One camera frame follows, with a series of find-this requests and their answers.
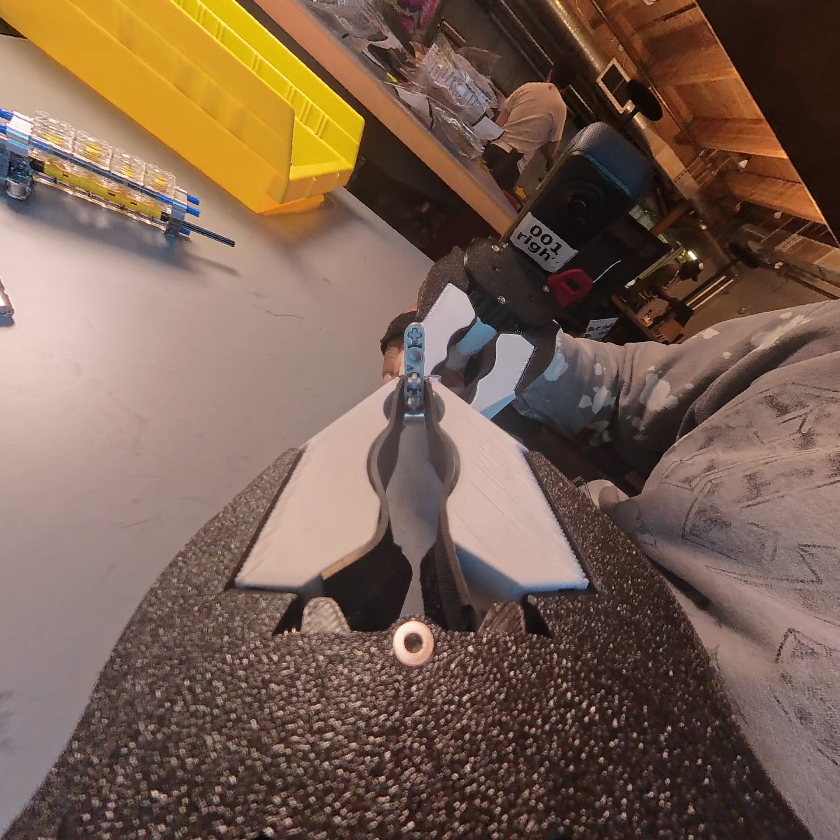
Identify empty yellow bin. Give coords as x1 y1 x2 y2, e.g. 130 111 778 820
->
178 0 367 187
0 0 326 216

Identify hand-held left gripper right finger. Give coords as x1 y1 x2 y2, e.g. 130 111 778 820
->
423 381 592 631

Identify person's right forearm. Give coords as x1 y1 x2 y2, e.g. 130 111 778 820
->
519 300 840 458

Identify person's right hand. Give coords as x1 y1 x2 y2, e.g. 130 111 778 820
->
380 313 418 389

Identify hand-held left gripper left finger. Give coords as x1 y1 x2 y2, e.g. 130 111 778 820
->
237 378 410 631

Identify wooden table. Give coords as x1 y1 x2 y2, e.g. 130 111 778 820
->
250 0 526 240

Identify clear yellow gear assembly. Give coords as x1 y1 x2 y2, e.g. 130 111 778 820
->
0 108 237 250

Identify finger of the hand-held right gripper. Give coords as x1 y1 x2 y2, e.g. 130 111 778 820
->
423 283 502 384
470 335 539 421

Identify clear plastic bags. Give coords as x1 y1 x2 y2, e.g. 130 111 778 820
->
309 0 510 161

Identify grey desk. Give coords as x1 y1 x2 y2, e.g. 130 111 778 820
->
0 33 441 821

